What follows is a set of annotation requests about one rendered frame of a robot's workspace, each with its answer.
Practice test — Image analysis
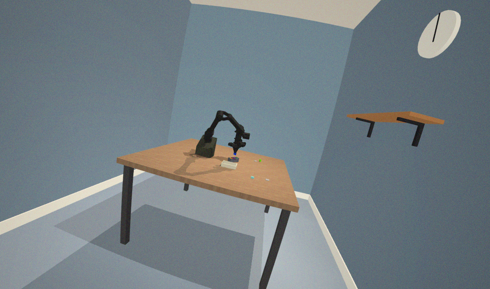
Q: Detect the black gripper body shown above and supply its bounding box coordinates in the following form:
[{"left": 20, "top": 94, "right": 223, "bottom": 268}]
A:
[{"left": 228, "top": 137, "right": 241, "bottom": 147}]

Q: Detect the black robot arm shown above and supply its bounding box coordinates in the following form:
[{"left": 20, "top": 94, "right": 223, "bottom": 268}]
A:
[{"left": 204, "top": 111, "right": 250, "bottom": 147}]

